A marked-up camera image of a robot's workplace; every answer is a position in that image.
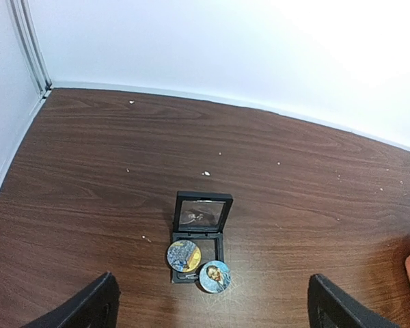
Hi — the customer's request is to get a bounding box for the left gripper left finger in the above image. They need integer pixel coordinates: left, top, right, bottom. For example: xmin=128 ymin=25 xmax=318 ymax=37
xmin=25 ymin=272 xmax=120 ymax=327

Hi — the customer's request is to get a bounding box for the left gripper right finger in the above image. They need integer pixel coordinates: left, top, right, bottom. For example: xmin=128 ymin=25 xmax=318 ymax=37
xmin=308 ymin=274 xmax=398 ymax=328

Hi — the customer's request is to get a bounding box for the black brooch display box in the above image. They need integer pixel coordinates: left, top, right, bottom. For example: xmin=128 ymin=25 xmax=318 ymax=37
xmin=171 ymin=190 xmax=234 ymax=284

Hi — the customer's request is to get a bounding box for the starry night round brooch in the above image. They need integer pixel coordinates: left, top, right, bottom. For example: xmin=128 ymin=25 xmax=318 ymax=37
xmin=166 ymin=240 xmax=202 ymax=273

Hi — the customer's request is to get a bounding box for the portrait round brooch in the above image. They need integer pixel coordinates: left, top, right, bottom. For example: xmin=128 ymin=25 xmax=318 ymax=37
xmin=199 ymin=260 xmax=232 ymax=294

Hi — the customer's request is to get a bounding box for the left aluminium frame post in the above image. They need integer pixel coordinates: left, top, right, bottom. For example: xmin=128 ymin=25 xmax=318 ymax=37
xmin=6 ymin=0 xmax=52 ymax=100

